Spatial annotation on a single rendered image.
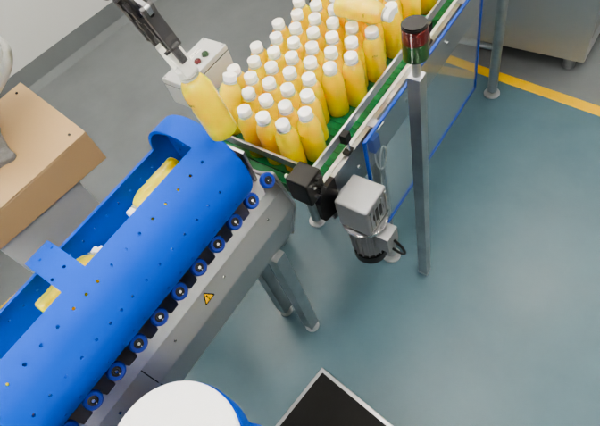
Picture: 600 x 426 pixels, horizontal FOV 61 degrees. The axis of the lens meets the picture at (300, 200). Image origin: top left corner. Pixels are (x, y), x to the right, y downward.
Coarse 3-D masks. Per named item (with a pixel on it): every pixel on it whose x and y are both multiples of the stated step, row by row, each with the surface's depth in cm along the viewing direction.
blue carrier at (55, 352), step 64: (192, 128) 117; (128, 192) 131; (192, 192) 113; (64, 256) 103; (128, 256) 106; (192, 256) 118; (0, 320) 114; (64, 320) 99; (128, 320) 107; (0, 384) 93; (64, 384) 99
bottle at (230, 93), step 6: (222, 84) 142; (228, 84) 141; (234, 84) 141; (222, 90) 141; (228, 90) 141; (234, 90) 141; (240, 90) 143; (222, 96) 142; (228, 96) 142; (234, 96) 142; (240, 96) 144; (228, 102) 142; (234, 102) 143; (240, 102) 145; (228, 108) 144; (234, 108) 144; (234, 114) 145; (240, 132) 150
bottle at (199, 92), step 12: (192, 84) 100; (204, 84) 101; (192, 96) 102; (204, 96) 102; (216, 96) 104; (192, 108) 104; (204, 108) 104; (216, 108) 105; (204, 120) 106; (216, 120) 106; (228, 120) 108; (216, 132) 108; (228, 132) 109
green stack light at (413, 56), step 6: (402, 48) 123; (408, 48) 120; (414, 48) 120; (420, 48) 119; (426, 48) 121; (408, 54) 122; (414, 54) 121; (420, 54) 121; (426, 54) 122; (408, 60) 123; (414, 60) 122; (420, 60) 122; (426, 60) 123
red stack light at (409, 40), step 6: (402, 30) 118; (426, 30) 117; (402, 36) 119; (408, 36) 117; (414, 36) 116; (420, 36) 117; (426, 36) 118; (402, 42) 121; (408, 42) 119; (414, 42) 118; (420, 42) 118; (426, 42) 119
